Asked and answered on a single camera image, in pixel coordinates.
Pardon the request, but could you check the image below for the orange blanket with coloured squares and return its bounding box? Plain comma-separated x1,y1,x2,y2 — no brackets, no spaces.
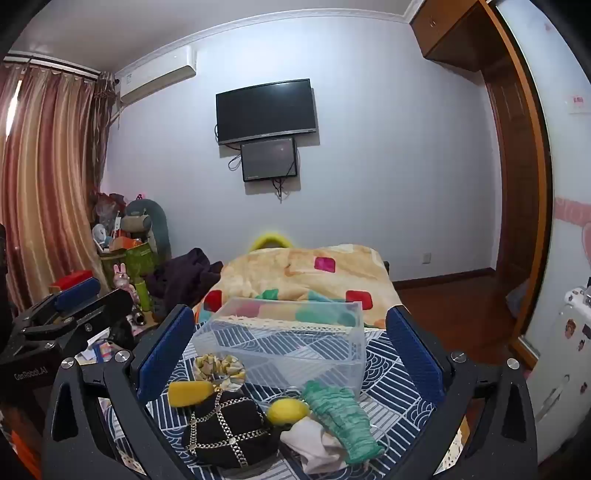
193,244,402,329

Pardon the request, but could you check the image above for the striped brown curtain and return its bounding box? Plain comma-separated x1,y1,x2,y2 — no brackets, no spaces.
0,58,116,315

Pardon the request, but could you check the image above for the white air conditioner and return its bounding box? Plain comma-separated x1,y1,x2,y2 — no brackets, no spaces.
115,45,198,104

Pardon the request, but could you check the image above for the grey blue plush toy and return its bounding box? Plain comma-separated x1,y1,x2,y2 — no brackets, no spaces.
121,196,172,257

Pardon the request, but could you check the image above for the small black wall screen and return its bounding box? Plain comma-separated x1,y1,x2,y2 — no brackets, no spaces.
240,137,298,182

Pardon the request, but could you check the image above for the wooden door frame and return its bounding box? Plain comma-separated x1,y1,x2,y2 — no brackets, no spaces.
480,0,555,365

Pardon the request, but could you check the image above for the green bottle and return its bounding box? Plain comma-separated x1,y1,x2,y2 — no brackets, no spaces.
134,278,153,311

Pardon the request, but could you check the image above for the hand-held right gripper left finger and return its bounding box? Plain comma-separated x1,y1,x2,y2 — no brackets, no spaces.
41,304,195,480

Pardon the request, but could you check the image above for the yellow sponge block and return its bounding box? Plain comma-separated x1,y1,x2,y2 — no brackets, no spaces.
167,381,214,409

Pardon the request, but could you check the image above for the yellow lemon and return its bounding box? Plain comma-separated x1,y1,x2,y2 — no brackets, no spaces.
267,398,311,425

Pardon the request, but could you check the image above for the white cabinet with stickers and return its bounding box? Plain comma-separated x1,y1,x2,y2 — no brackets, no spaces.
496,0,591,467

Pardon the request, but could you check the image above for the dark purple garment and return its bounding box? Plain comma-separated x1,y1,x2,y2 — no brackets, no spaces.
145,248,225,321

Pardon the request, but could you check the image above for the clear plastic storage box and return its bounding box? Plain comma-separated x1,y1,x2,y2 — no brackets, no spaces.
191,298,366,401

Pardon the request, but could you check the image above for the green knitted cloth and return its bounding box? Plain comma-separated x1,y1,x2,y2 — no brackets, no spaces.
302,381,385,464

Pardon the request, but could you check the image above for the green paper bag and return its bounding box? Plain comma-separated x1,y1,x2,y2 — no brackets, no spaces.
124,242,158,278

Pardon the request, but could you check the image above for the black quilted chain purse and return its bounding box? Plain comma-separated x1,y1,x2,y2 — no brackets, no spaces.
181,390,280,469

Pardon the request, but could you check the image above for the red box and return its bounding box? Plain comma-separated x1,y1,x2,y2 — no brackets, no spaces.
48,271,93,294

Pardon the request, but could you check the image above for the blue white patterned tablecloth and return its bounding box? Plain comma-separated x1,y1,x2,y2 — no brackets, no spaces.
99,318,462,480

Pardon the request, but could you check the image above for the yellow white patterned scrunchie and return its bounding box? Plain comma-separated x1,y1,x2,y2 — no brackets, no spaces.
193,354,246,392

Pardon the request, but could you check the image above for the white cloth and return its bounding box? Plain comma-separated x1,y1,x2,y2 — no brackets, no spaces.
279,415,347,475

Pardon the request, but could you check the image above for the pink bunny toy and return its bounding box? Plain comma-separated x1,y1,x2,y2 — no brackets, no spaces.
113,263,137,292

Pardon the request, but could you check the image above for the black wall television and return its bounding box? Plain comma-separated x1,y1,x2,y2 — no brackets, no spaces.
215,78,319,146

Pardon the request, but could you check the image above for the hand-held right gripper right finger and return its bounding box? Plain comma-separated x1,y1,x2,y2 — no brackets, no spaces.
385,305,539,480

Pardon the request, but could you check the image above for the yellow chair back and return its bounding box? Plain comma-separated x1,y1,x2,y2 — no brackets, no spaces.
247,231,294,252

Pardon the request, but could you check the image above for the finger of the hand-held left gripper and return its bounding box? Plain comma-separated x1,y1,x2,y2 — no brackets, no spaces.
11,277,102,343
28,289,136,358

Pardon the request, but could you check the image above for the wooden overhead cabinet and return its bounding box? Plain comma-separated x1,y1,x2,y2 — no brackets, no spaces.
410,0,497,72

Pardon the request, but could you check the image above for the small white device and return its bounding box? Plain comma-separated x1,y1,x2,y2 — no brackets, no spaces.
563,277,591,319

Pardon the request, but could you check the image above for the blue white plush doll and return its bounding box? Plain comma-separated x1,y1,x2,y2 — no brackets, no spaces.
92,224,114,251

